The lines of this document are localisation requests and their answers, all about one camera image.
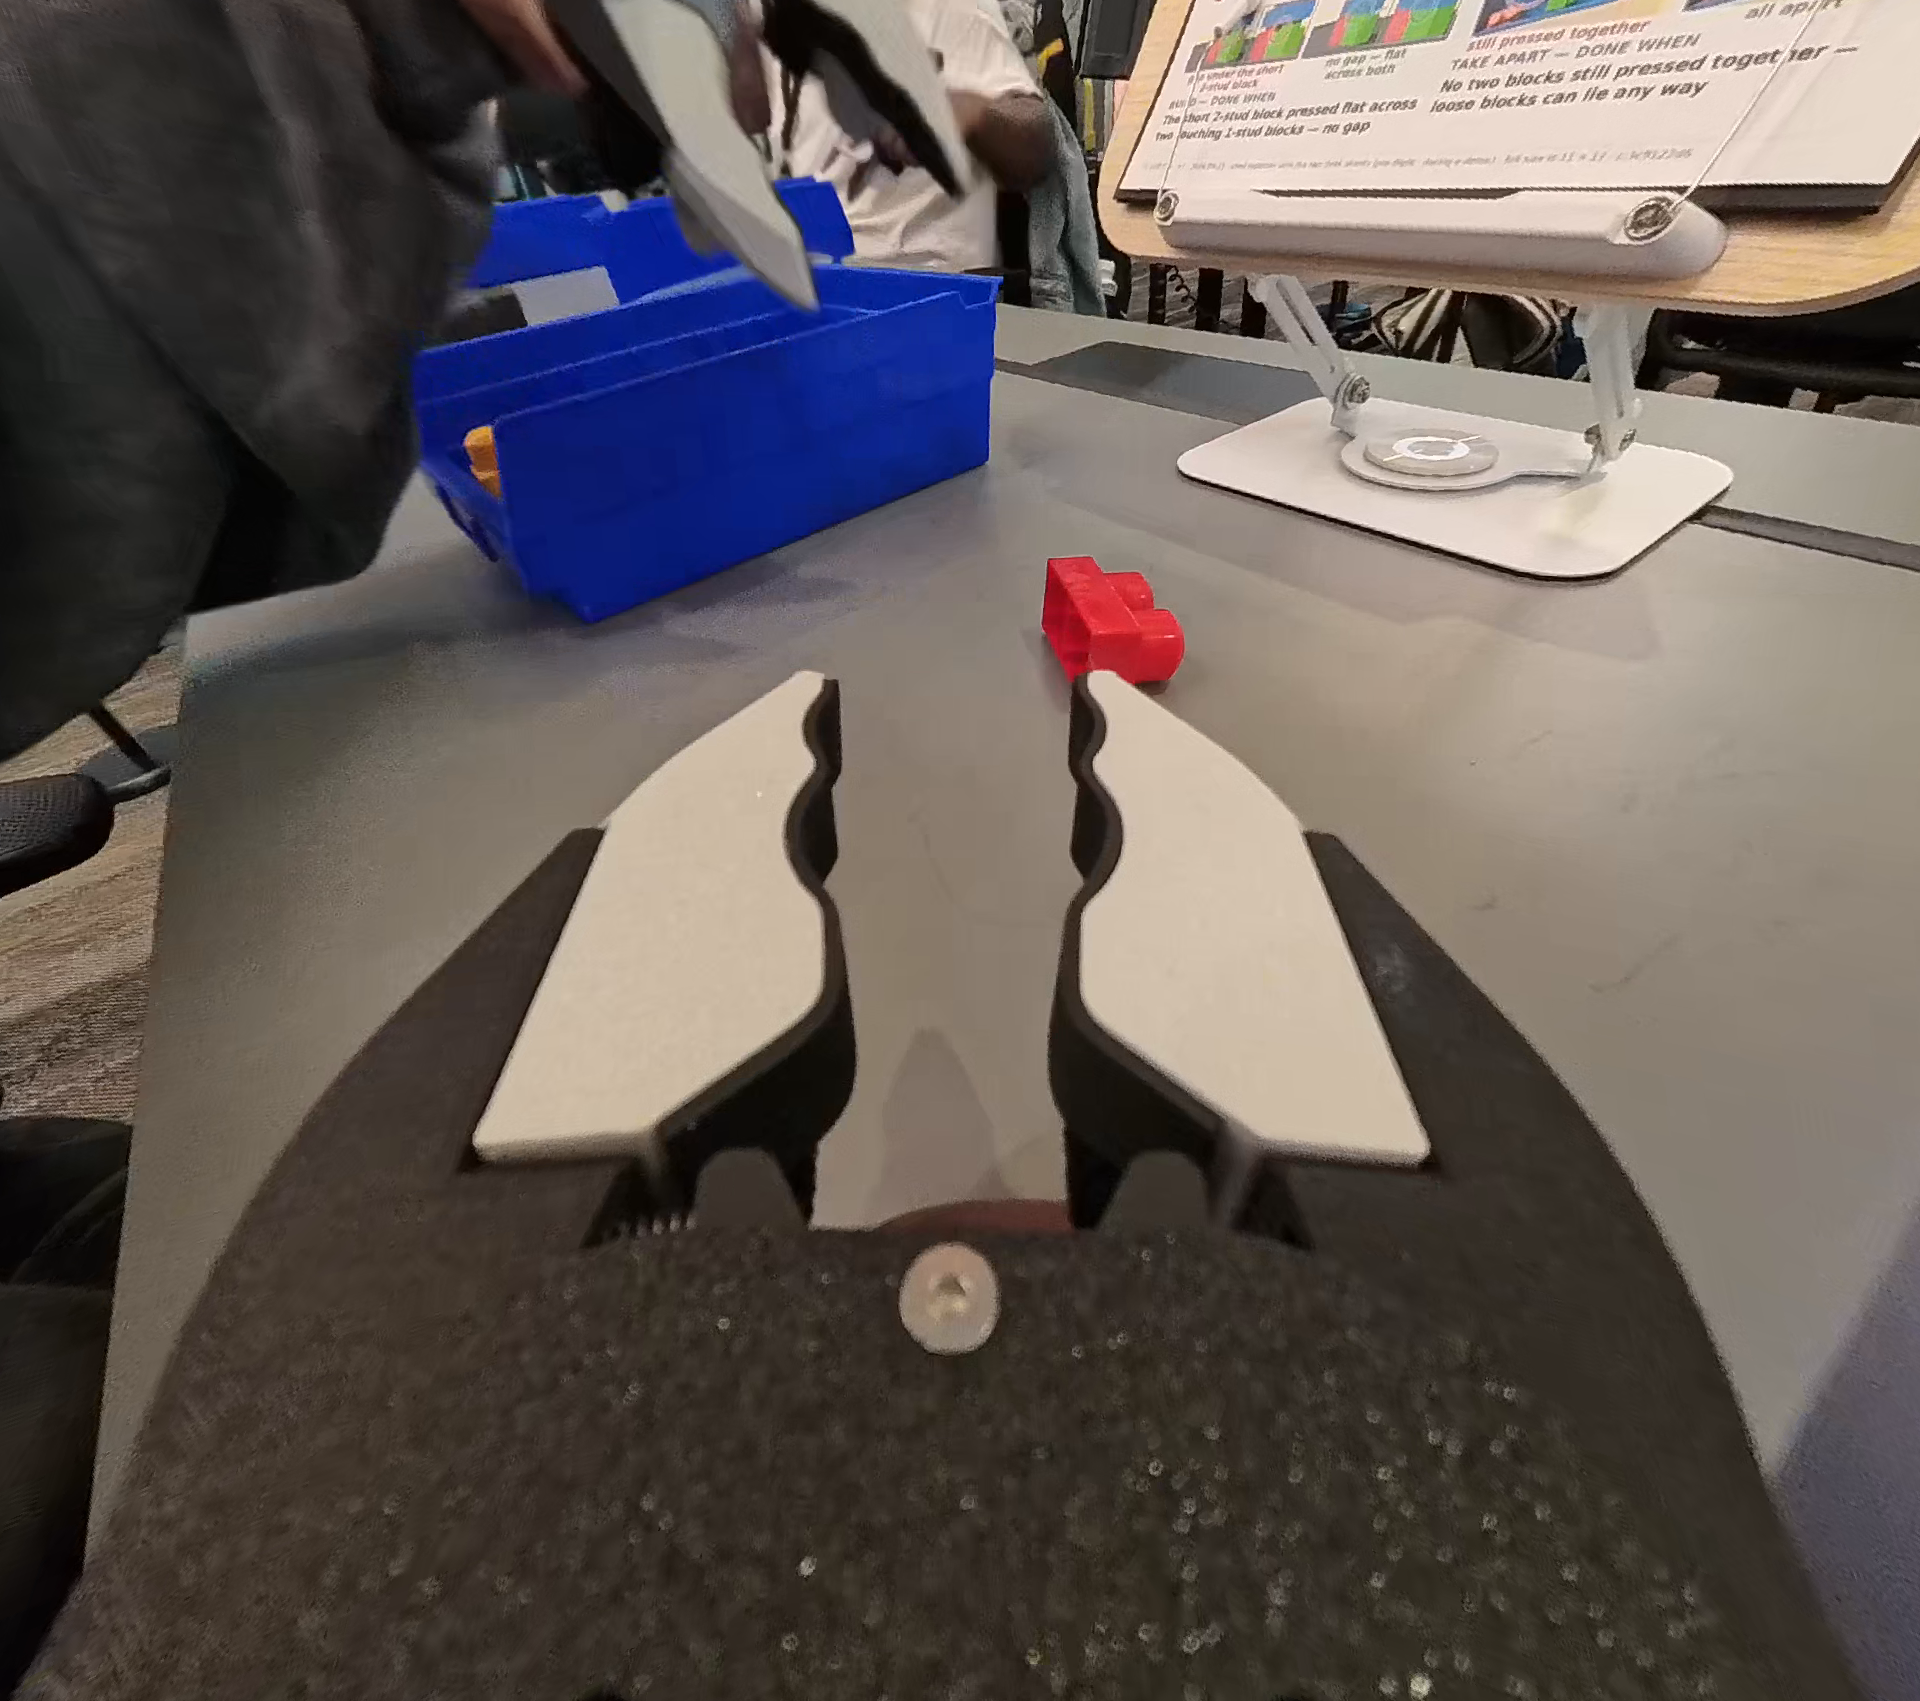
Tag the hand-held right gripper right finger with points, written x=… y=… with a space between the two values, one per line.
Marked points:
x=1244 y=966

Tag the denim jacket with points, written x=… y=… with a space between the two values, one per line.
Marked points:
x=1073 y=230

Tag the grey desk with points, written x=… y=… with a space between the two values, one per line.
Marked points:
x=1575 y=831

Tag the person's dark trousers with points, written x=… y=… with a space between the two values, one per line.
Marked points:
x=44 y=1432

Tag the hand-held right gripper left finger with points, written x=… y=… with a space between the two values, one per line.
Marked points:
x=675 y=966

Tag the red two-stud toy block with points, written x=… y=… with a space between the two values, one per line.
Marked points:
x=1110 y=629

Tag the black office chair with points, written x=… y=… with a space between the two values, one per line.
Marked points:
x=60 y=817

